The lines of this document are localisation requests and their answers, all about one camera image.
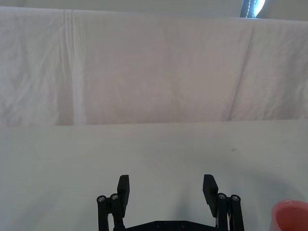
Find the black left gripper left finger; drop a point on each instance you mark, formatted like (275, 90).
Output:
(115, 207)

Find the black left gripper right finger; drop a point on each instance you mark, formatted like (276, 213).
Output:
(221, 207)

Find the white table cloth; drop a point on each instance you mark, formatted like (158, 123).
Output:
(144, 156)

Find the pink cup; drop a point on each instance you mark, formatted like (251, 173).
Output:
(291, 216)

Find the white curtain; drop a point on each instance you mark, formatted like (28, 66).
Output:
(144, 72)

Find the grey striped post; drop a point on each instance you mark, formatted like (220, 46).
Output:
(251, 8)

